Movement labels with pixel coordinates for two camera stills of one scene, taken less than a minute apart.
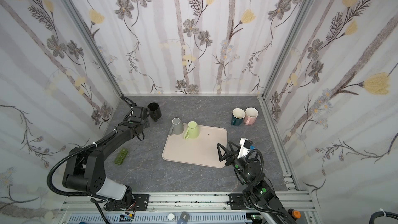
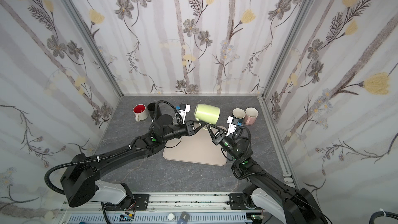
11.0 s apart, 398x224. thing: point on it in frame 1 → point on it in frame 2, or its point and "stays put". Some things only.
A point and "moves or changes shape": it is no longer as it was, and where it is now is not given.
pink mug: x=251 y=115 stays put
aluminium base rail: x=178 y=208 stays put
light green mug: x=192 y=131 moves or changes shape
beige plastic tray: x=202 y=150 stays put
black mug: x=155 y=111 stays put
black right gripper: x=233 y=155 → x=218 y=136
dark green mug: x=238 y=115 stays put
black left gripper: x=144 y=113 → x=189 y=127
